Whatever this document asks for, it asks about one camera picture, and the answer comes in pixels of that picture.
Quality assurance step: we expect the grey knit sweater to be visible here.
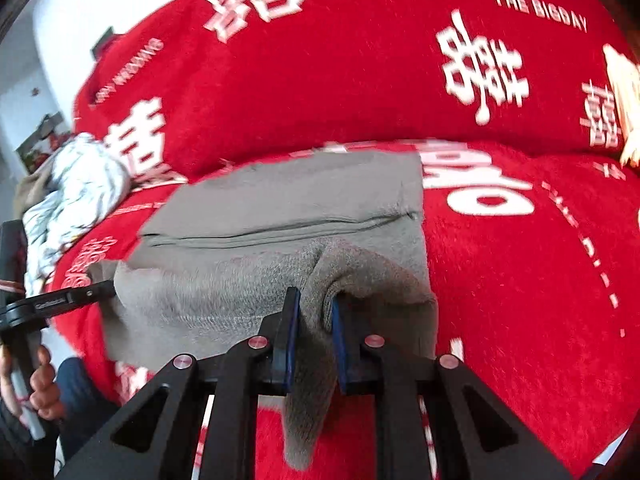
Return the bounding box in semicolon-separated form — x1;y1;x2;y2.
89;151;437;470

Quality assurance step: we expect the person's left hand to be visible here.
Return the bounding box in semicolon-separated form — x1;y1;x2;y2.
1;344;65;426

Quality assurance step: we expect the white floral patterned cloth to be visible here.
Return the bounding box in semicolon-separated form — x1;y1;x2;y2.
14;133;131;296

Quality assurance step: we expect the red wedding blanket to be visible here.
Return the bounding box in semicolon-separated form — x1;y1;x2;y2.
50;0;639;474

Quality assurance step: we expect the framed picture on wall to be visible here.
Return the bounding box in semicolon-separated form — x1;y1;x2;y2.
16;112;72;174

